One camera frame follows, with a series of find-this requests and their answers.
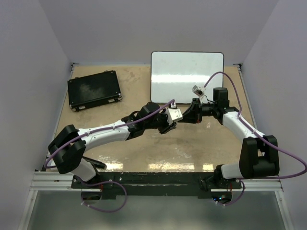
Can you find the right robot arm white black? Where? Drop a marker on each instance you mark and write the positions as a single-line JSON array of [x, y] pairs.
[[258, 158]]

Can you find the aluminium front rail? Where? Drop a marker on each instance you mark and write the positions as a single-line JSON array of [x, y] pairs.
[[53, 181]]

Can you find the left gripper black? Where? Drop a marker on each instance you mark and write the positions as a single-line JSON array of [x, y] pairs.
[[167, 127]]

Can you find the black flat case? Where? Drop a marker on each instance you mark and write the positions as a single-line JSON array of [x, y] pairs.
[[93, 90]]

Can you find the black white eraser tool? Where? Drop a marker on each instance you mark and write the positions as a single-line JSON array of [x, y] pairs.
[[97, 164]]

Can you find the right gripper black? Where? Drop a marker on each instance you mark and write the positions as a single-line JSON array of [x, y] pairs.
[[194, 114]]

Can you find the white whiteboard with dark frame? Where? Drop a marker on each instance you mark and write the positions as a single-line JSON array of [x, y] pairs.
[[174, 74]]

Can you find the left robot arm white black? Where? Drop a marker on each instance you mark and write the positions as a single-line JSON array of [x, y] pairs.
[[68, 147]]

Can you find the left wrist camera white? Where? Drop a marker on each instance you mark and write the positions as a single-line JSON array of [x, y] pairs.
[[173, 115]]

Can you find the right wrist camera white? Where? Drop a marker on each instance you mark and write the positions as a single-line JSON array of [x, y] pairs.
[[200, 92]]

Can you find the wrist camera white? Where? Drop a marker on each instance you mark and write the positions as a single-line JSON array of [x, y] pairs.
[[200, 92], [173, 115]]

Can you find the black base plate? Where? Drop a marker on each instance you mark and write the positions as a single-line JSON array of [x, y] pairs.
[[199, 184]]

